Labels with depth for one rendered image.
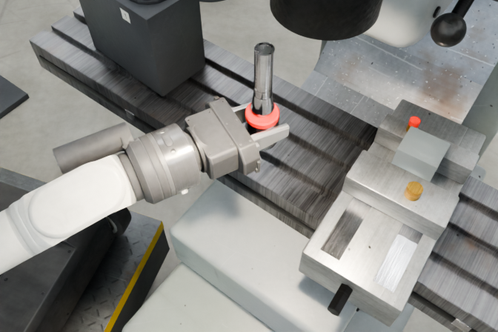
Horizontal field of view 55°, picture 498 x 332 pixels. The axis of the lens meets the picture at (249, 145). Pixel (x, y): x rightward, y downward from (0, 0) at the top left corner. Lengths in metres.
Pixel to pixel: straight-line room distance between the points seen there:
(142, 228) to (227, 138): 0.86
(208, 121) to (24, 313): 0.73
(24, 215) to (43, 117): 1.79
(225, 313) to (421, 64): 0.61
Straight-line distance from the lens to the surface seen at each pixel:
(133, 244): 1.43
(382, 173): 0.73
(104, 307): 1.38
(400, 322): 1.59
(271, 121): 0.64
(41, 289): 1.23
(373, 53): 1.05
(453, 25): 0.46
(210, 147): 0.62
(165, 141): 0.60
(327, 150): 0.87
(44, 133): 2.30
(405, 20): 0.50
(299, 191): 0.82
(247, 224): 0.87
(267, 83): 0.60
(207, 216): 0.88
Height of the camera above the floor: 1.66
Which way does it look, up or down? 53 degrees down
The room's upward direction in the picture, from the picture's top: straight up
